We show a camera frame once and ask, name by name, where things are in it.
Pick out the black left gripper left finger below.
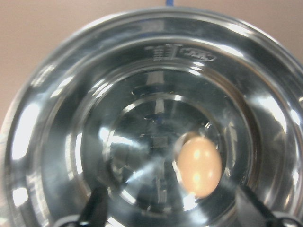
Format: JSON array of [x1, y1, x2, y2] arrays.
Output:
[[77, 185, 109, 227]]

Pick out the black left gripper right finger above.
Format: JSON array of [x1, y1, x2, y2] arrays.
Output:
[[235, 186, 291, 227]]

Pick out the brown egg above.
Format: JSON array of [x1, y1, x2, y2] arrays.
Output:
[[176, 135, 223, 198]]

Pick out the pale green electric pot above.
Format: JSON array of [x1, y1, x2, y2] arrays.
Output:
[[0, 7, 303, 227]]

